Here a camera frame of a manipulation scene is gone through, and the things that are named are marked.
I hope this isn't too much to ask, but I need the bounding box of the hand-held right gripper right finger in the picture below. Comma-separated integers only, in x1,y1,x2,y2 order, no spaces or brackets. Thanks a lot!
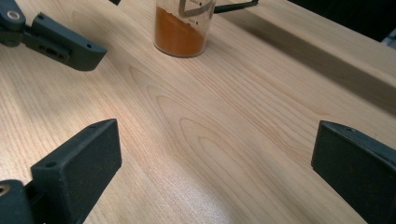
310,119,396,224

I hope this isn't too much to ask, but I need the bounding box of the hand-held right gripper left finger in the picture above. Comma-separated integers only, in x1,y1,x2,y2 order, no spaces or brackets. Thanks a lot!
30,118,123,224

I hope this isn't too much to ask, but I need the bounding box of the glass jar of orange powder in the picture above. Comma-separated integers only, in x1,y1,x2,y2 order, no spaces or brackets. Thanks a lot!
153,0,218,59

